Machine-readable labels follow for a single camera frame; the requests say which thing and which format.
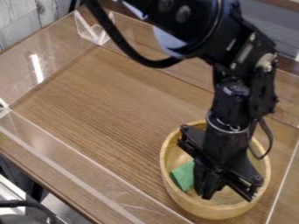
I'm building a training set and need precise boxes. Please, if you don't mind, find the brown wooden bowl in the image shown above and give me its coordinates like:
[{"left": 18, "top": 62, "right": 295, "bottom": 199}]
[{"left": 160, "top": 121, "right": 271, "bottom": 221}]

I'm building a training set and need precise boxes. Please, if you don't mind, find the green rectangular block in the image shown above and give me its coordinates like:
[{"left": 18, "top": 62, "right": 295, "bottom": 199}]
[{"left": 171, "top": 161, "right": 195, "bottom": 193}]

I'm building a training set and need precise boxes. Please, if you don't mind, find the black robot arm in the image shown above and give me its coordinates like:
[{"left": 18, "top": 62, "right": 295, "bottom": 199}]
[{"left": 83, "top": 0, "right": 279, "bottom": 200}]

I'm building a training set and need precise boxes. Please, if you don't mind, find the black cable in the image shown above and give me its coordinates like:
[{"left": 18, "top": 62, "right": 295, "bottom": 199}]
[{"left": 80, "top": 0, "right": 184, "bottom": 69}]

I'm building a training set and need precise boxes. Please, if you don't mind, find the clear acrylic tray enclosure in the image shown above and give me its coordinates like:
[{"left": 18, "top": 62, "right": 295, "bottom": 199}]
[{"left": 0, "top": 17, "right": 299, "bottom": 224}]

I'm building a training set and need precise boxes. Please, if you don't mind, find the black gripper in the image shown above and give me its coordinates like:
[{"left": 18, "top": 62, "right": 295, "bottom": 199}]
[{"left": 177, "top": 121, "right": 264, "bottom": 202}]

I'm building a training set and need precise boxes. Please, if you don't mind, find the black metal table frame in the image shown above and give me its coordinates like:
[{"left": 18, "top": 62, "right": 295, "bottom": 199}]
[{"left": 0, "top": 155, "right": 89, "bottom": 224}]

